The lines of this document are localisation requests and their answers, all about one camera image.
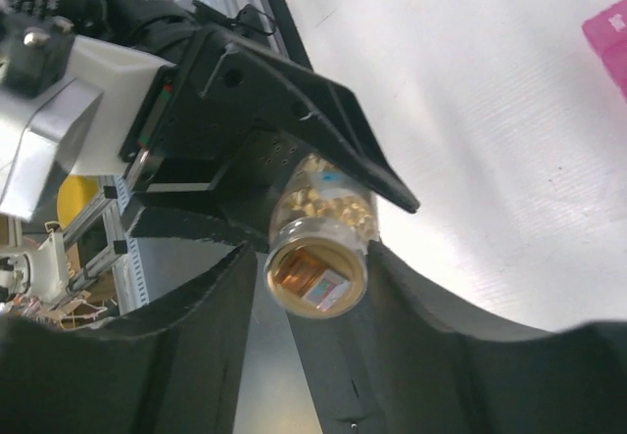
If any pink weekly pill organizer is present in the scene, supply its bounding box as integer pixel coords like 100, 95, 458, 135
582, 0, 626, 98

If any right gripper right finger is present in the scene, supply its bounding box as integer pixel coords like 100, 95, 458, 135
290, 242, 626, 433

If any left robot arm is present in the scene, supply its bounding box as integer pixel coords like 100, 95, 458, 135
1, 0, 419, 251

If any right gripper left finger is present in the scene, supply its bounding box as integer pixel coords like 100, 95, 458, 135
1, 245, 258, 433

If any clear pill bottle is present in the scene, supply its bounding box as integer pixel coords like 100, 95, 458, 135
265, 154, 379, 319

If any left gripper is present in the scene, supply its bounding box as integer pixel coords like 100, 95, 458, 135
117, 0, 420, 252

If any left white cable duct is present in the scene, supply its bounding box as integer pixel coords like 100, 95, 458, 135
101, 176, 149, 314

